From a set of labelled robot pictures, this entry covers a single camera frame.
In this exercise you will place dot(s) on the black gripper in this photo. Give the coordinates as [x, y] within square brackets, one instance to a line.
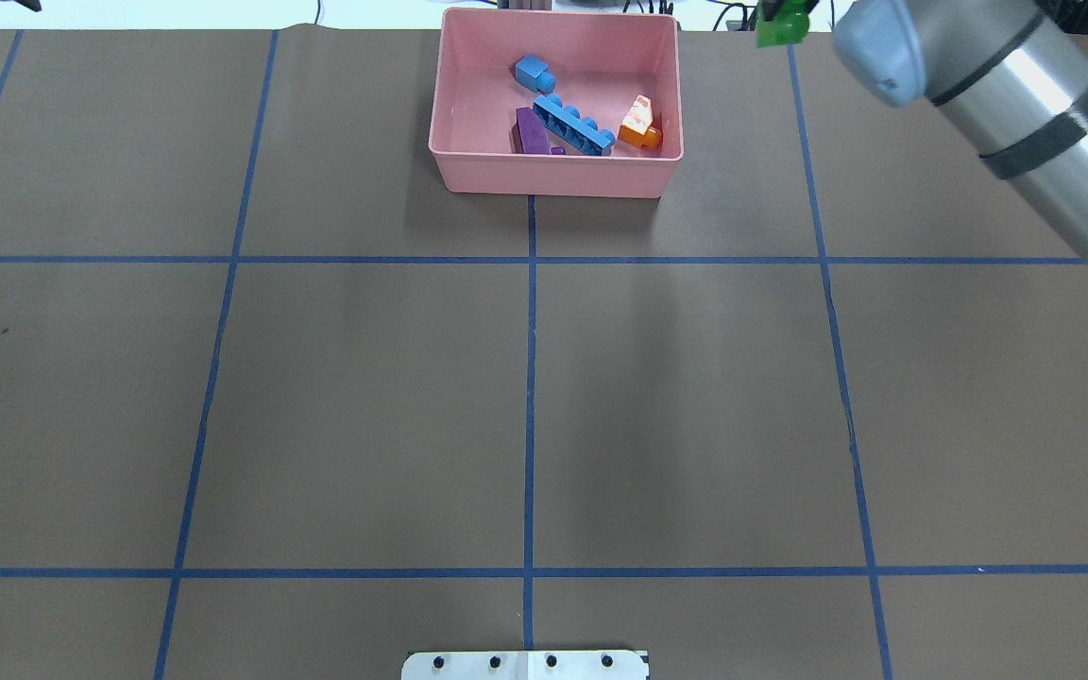
[774, 8]

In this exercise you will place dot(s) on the green block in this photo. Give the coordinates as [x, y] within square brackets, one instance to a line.
[780, 33]

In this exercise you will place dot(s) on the orange slope block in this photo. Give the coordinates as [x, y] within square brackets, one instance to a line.
[637, 127]

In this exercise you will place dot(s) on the long blue four-stud block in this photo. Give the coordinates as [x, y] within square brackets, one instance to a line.
[568, 124]

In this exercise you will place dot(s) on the small blue block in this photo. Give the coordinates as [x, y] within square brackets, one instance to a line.
[533, 74]

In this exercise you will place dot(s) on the purple slope block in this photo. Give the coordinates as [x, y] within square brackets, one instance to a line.
[531, 137]

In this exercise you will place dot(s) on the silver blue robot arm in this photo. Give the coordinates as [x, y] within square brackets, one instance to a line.
[1003, 74]

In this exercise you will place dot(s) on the pink plastic box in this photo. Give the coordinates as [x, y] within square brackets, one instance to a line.
[601, 61]

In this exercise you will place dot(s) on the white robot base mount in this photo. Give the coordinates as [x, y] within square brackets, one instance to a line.
[527, 664]

